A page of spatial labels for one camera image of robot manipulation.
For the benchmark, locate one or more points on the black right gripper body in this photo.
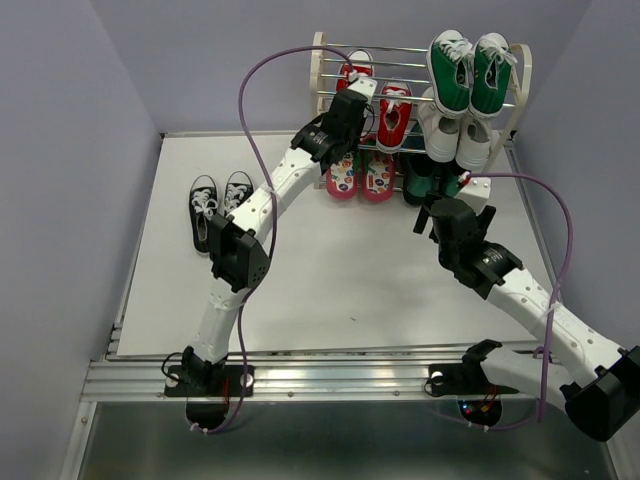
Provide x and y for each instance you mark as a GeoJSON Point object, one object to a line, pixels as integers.
{"type": "Point", "coordinates": [444, 256]}

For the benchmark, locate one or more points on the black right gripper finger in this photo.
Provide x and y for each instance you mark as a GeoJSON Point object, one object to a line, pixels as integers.
{"type": "Point", "coordinates": [422, 219]}
{"type": "Point", "coordinates": [485, 218]}

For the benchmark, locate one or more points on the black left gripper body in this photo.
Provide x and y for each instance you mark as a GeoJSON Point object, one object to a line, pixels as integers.
{"type": "Point", "coordinates": [353, 133]}

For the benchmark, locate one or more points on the pink patterned sandal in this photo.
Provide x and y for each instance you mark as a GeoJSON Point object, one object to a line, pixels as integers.
{"type": "Point", "coordinates": [342, 179]}
{"type": "Point", "coordinates": [379, 173]}

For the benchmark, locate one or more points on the red sneaker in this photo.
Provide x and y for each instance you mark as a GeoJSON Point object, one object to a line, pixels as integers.
{"type": "Point", "coordinates": [360, 61]}
{"type": "Point", "coordinates": [395, 112]}

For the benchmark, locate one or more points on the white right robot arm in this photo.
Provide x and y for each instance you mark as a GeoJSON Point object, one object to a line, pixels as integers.
{"type": "Point", "coordinates": [589, 377]}

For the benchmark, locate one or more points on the left dark green shoe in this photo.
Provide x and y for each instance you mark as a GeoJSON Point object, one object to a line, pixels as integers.
{"type": "Point", "coordinates": [421, 177]}

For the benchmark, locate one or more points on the dark green shoe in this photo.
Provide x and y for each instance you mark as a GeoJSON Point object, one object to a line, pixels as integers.
{"type": "Point", "coordinates": [449, 184]}
{"type": "Point", "coordinates": [421, 177]}

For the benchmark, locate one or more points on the right dark green shoe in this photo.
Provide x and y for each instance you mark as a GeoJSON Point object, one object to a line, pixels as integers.
{"type": "Point", "coordinates": [449, 184]}

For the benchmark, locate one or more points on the right white shoe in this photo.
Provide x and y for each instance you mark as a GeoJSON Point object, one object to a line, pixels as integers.
{"type": "Point", "coordinates": [474, 143]}

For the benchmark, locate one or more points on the white shoe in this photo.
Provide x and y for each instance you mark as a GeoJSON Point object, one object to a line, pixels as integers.
{"type": "Point", "coordinates": [474, 143]}
{"type": "Point", "coordinates": [440, 133]}

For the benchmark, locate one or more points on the left white shoe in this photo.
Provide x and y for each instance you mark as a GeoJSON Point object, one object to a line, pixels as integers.
{"type": "Point", "coordinates": [440, 133]}

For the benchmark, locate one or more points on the right black sneaker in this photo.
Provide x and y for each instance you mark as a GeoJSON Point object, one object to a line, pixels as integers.
{"type": "Point", "coordinates": [239, 187]}

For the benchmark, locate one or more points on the black sneaker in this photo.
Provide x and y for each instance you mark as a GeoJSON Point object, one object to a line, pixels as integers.
{"type": "Point", "coordinates": [239, 187]}
{"type": "Point", "coordinates": [203, 205]}

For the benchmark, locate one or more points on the left green sneaker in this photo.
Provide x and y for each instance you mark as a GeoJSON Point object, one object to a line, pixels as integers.
{"type": "Point", "coordinates": [448, 62]}

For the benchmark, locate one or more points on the green sneaker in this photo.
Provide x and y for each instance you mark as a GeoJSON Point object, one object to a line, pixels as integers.
{"type": "Point", "coordinates": [492, 64]}
{"type": "Point", "coordinates": [448, 62]}

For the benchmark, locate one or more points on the left black sneaker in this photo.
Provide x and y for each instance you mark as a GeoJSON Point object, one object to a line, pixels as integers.
{"type": "Point", "coordinates": [203, 205]}

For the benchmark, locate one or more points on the right green sneaker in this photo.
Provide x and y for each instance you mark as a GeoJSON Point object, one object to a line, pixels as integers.
{"type": "Point", "coordinates": [492, 64]}

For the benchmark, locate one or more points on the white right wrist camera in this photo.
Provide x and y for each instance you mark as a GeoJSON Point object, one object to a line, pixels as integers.
{"type": "Point", "coordinates": [475, 193]}

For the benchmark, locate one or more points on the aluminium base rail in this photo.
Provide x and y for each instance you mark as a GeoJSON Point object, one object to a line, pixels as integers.
{"type": "Point", "coordinates": [339, 376]}

